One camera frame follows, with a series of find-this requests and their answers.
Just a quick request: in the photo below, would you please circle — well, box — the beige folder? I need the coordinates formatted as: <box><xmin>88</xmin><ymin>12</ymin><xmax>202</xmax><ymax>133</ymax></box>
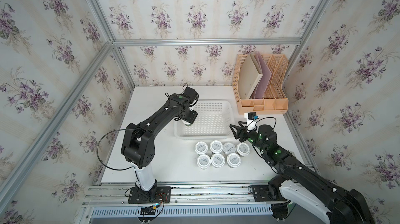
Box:
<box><xmin>238</xmin><ymin>54</ymin><xmax>263</xmax><ymax>100</ymax></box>

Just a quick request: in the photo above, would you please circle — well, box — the yogurt cup row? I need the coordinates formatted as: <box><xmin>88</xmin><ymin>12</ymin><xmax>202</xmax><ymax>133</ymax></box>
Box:
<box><xmin>211</xmin><ymin>153</ymin><xmax>226</xmax><ymax>168</ymax></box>
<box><xmin>182</xmin><ymin>121</ymin><xmax>192</xmax><ymax>126</ymax></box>
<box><xmin>226</xmin><ymin>153</ymin><xmax>241</xmax><ymax>168</ymax></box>
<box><xmin>209</xmin><ymin>140</ymin><xmax>224</xmax><ymax>154</ymax></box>
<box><xmin>197</xmin><ymin>154</ymin><xmax>211</xmax><ymax>169</ymax></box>
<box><xmin>236</xmin><ymin>142</ymin><xmax>250</xmax><ymax>157</ymax></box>
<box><xmin>223</xmin><ymin>142</ymin><xmax>236</xmax><ymax>156</ymax></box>
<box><xmin>194</xmin><ymin>141</ymin><xmax>208</xmax><ymax>155</ymax></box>

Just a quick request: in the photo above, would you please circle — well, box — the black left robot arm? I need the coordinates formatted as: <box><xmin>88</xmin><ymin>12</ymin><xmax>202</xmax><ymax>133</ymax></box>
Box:
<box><xmin>121</xmin><ymin>87</ymin><xmax>199</xmax><ymax>195</ymax></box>

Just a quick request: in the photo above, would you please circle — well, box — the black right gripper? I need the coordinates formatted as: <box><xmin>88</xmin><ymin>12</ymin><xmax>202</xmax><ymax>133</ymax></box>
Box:
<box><xmin>229</xmin><ymin>119</ymin><xmax>267</xmax><ymax>155</ymax></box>

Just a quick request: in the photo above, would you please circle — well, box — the purple folder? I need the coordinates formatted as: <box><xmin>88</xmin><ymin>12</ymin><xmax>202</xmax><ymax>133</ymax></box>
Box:
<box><xmin>252</xmin><ymin>51</ymin><xmax>272</xmax><ymax>99</ymax></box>

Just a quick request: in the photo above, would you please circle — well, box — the aluminium mounting rail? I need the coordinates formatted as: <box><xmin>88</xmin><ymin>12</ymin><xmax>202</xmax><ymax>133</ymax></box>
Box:
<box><xmin>82</xmin><ymin>181</ymin><xmax>342</xmax><ymax>208</ymax></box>

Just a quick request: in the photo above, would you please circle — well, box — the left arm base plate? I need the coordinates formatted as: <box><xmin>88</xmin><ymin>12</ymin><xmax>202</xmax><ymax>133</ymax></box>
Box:
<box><xmin>128</xmin><ymin>186</ymin><xmax>172</xmax><ymax>204</ymax></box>

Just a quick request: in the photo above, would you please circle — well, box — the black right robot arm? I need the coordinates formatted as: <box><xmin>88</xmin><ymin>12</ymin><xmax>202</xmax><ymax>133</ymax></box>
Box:
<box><xmin>230</xmin><ymin>122</ymin><xmax>375</xmax><ymax>224</ymax></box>

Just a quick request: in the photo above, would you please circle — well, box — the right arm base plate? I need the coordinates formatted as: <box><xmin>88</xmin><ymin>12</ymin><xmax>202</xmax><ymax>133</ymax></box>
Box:
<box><xmin>250</xmin><ymin>184</ymin><xmax>281</xmax><ymax>202</ymax></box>

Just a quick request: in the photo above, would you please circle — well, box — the small circuit board with wires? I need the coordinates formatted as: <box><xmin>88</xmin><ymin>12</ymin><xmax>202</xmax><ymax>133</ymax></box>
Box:
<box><xmin>139</xmin><ymin>206</ymin><xmax>157</xmax><ymax>216</ymax></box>

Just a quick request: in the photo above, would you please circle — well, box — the peach plastic file organizer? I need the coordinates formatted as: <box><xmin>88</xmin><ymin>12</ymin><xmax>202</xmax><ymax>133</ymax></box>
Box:
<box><xmin>232</xmin><ymin>54</ymin><xmax>289</xmax><ymax>115</ymax></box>

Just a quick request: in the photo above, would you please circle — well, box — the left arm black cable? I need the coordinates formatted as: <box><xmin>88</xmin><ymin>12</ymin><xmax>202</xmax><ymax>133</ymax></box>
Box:
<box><xmin>96</xmin><ymin>128</ymin><xmax>135</xmax><ymax>172</ymax></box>

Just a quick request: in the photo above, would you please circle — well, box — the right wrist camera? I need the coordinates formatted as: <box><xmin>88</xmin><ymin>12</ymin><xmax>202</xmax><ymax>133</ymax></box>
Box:
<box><xmin>244</xmin><ymin>112</ymin><xmax>259</xmax><ymax>132</ymax></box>

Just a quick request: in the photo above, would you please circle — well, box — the white perforated plastic basket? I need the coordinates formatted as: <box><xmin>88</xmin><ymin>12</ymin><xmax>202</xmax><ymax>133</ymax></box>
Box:
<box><xmin>174</xmin><ymin>100</ymin><xmax>234</xmax><ymax>140</ymax></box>

